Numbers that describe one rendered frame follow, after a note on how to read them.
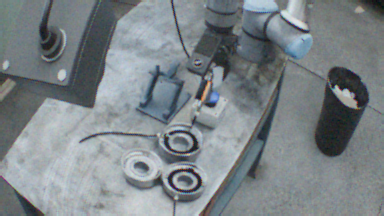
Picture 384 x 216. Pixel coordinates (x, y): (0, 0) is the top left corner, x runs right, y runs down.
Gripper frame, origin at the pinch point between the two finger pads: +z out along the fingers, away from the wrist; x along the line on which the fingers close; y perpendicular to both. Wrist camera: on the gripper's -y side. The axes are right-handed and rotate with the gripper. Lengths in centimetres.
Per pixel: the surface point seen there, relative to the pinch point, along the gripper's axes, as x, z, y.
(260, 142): -6, 69, 54
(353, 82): -46, 57, 116
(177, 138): 1.8, 11.1, -9.0
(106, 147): 16.2, 13.1, -21.4
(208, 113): -1.3, 8.7, 0.4
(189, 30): 22.4, 13.0, 34.6
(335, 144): -47, 82, 87
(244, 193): -10, 93, 44
